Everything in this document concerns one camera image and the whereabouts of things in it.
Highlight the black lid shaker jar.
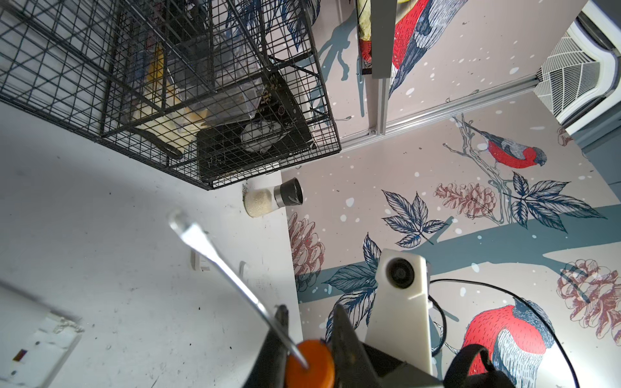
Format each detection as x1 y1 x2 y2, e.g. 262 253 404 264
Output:
244 178 304 218

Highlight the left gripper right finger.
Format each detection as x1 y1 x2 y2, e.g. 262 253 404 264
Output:
331 304 381 387

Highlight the yellow sponge in basket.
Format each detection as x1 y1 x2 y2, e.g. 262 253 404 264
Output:
130 45 209 158

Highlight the orange black screwdriver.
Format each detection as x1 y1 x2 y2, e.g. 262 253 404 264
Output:
168 210 336 387

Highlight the white battery cover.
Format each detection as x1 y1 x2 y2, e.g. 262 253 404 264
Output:
190 250 210 273
239 260 250 284

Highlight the black box in basket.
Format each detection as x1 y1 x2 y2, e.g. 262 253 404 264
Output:
197 72 313 184

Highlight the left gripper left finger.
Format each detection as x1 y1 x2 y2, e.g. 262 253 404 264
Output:
243 329 288 388

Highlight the black wire basket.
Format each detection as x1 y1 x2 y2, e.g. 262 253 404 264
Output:
1 1 341 190

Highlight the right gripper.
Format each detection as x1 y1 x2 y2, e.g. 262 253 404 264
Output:
362 344 443 387

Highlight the white remote control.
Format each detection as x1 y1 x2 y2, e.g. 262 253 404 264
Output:
1 284 84 387

